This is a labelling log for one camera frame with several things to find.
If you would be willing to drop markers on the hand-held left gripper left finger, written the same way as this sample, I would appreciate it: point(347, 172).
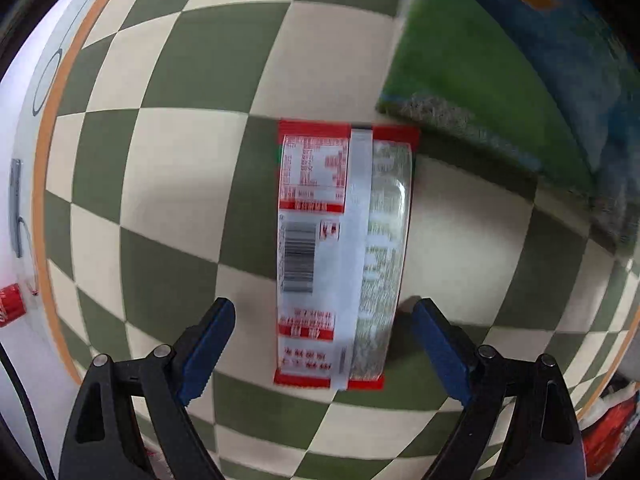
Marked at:
point(205, 355)

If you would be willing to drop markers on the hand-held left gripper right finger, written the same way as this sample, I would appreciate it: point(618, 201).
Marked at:
point(442, 355)

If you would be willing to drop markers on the red clear window snack packet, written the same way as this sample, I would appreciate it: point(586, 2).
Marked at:
point(325, 260)

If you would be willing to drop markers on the green checkered mat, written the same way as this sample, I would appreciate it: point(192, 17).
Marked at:
point(175, 185)

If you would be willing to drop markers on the red and white snack bag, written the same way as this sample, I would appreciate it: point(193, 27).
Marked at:
point(610, 425)

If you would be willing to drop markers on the red can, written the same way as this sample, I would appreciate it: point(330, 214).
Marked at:
point(10, 305)

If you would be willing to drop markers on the grey slim object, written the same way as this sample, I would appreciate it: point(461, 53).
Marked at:
point(16, 205)

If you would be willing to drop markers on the green and blue snack bag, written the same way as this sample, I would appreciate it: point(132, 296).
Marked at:
point(475, 85)

